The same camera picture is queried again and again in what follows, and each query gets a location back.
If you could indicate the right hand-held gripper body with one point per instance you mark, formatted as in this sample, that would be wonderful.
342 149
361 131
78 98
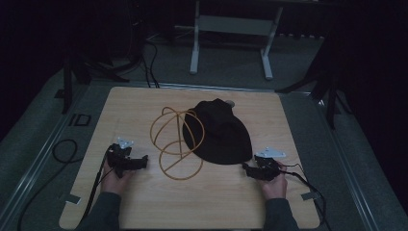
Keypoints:
268 165

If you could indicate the grey tape strip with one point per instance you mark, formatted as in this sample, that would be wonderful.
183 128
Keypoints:
310 195
72 198

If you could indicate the person's left hand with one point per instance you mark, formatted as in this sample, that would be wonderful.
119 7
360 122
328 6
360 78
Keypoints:
114 182

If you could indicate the person's right hand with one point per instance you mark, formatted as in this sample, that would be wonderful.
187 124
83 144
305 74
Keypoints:
275 186

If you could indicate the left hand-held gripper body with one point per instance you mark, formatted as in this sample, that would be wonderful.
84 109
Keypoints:
119 156

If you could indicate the white metal table frame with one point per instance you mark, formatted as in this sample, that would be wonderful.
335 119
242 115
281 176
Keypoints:
234 35

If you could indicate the black tripod stand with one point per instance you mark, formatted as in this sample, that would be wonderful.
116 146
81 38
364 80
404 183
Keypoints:
86 61
324 83

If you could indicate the black hat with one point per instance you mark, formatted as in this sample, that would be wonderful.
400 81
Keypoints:
221 134

